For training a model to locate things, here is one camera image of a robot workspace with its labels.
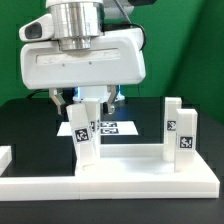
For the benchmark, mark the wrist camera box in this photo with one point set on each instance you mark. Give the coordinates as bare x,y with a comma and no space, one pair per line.
38,30

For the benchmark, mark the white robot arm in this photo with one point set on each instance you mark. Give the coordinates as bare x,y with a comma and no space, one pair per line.
71,46

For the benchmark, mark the white desk tabletop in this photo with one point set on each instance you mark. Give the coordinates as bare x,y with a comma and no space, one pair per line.
138,171

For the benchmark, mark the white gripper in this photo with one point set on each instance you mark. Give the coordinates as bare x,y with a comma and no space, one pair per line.
114,58

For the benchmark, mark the white U-shaped fixture frame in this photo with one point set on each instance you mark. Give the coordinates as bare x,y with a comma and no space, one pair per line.
35,188

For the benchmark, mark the sheet of fiducial markers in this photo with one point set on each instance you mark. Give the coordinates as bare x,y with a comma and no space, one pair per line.
106,128

